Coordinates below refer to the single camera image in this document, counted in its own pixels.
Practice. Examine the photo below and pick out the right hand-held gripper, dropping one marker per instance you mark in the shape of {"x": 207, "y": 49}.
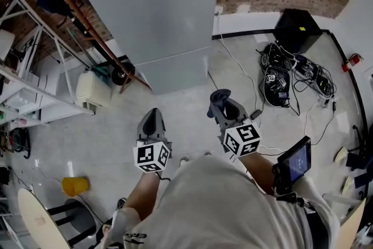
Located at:
{"x": 242, "y": 140}

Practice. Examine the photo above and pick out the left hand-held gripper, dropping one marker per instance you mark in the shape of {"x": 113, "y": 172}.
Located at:
{"x": 151, "y": 154}

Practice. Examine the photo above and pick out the grey blue cleaning cloth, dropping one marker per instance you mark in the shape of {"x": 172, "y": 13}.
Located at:
{"x": 218, "y": 99}

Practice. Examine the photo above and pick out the light grey refrigerator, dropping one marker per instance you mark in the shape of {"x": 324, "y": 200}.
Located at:
{"x": 160, "y": 23}

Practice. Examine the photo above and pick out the person's right forearm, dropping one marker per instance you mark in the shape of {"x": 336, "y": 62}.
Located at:
{"x": 256, "y": 172}

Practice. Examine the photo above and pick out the person's left forearm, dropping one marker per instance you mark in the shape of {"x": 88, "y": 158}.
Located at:
{"x": 140, "y": 195}

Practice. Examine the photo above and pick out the black power adapter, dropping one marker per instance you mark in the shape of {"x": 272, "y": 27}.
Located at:
{"x": 256, "y": 114}

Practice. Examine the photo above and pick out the person's right white shoe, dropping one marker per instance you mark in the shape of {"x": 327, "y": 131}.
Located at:
{"x": 207, "y": 153}

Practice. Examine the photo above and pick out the person's white shoe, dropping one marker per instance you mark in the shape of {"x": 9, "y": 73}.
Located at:
{"x": 184, "y": 159}
{"x": 207, "y": 153}

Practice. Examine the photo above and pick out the person's left white shoe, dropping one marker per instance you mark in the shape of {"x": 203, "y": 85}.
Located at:
{"x": 184, "y": 159}

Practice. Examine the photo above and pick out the beige trash bin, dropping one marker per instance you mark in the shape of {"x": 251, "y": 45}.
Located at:
{"x": 91, "y": 90}

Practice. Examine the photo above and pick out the teal dustpan and broom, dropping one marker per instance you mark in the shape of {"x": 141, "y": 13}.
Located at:
{"x": 100, "y": 71}

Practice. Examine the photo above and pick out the chest-mounted black screen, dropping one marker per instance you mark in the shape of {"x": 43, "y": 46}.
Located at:
{"x": 295, "y": 160}

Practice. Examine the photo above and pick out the yellow bucket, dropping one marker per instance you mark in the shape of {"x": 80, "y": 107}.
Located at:
{"x": 75, "y": 186}

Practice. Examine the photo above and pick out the wooden coat rack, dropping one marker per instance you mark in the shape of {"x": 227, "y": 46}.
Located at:
{"x": 96, "y": 38}

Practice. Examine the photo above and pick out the black cabinet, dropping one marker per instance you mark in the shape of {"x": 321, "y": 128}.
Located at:
{"x": 297, "y": 30}

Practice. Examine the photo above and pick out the white metal shelving rack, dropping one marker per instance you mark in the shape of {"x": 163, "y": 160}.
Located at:
{"x": 43, "y": 90}

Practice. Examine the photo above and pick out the black grey stool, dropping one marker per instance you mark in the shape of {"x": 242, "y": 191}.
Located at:
{"x": 75, "y": 221}

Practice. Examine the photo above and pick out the red fire extinguisher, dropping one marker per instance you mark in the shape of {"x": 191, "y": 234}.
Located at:
{"x": 351, "y": 62}

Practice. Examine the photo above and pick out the black canister vacuum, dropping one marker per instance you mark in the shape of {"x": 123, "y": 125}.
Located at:
{"x": 19, "y": 143}

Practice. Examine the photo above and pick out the round light wooden table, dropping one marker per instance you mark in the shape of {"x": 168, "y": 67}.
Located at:
{"x": 40, "y": 221}

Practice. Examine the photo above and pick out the dark blue hanging bag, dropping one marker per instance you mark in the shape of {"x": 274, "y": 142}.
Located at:
{"x": 51, "y": 3}

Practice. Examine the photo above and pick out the light wooden board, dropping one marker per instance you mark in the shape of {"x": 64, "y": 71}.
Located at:
{"x": 352, "y": 227}

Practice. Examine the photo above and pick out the white table lamp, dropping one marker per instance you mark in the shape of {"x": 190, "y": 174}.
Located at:
{"x": 6, "y": 43}

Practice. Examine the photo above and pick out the white wall socket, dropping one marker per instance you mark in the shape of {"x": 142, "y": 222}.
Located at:
{"x": 218, "y": 10}

